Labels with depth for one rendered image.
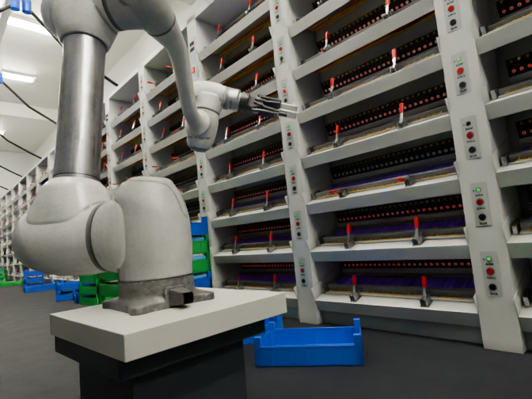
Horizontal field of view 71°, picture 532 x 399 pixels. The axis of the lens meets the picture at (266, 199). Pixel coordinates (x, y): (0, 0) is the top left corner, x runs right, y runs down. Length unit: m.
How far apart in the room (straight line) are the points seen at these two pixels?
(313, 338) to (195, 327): 0.69
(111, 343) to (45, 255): 0.32
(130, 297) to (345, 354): 0.60
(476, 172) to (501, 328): 0.43
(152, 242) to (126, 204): 0.10
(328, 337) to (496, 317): 0.48
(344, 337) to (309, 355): 0.22
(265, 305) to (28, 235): 0.52
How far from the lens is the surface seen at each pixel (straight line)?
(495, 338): 1.26
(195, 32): 2.41
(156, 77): 2.99
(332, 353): 1.11
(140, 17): 1.12
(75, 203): 0.89
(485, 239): 1.21
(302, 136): 1.61
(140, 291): 0.79
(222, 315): 0.71
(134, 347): 0.62
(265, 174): 1.73
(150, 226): 0.78
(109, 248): 0.82
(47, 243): 0.89
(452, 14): 1.35
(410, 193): 1.29
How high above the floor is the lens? 0.36
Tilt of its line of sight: 6 degrees up
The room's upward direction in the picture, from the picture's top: 5 degrees counter-clockwise
